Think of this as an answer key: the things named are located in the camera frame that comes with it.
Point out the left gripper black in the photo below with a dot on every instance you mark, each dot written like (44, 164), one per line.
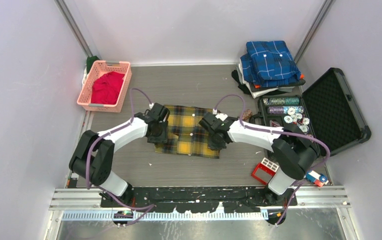
(162, 137)

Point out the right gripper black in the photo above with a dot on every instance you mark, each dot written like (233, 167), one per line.
(212, 145)

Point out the yellow plaid flannel shirt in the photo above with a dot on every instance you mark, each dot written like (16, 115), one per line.
(185, 136)

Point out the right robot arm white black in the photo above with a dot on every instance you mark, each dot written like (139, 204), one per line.
(293, 151)

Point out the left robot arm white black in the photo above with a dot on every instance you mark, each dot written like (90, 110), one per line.
(93, 156)

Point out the pink plastic laundry basket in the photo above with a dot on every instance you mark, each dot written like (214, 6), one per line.
(98, 69)

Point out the brown poker chip roll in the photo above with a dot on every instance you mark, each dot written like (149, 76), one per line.
(247, 114)

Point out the white folded garment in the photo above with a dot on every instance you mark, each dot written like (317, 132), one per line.
(257, 92)

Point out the red garment in basket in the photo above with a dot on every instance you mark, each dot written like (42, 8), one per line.
(107, 88)

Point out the blue plaid folded shirt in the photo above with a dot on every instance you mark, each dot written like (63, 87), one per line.
(269, 64)

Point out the green and white cloth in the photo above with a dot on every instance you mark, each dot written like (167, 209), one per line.
(89, 63)

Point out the blue toy figure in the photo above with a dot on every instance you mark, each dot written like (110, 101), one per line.
(318, 179)

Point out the black foam-lined carrying case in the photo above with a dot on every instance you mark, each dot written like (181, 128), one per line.
(327, 111)

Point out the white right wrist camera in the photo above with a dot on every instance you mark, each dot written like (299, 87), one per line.
(221, 116)

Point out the red plastic frame block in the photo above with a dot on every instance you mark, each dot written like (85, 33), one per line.
(265, 171)

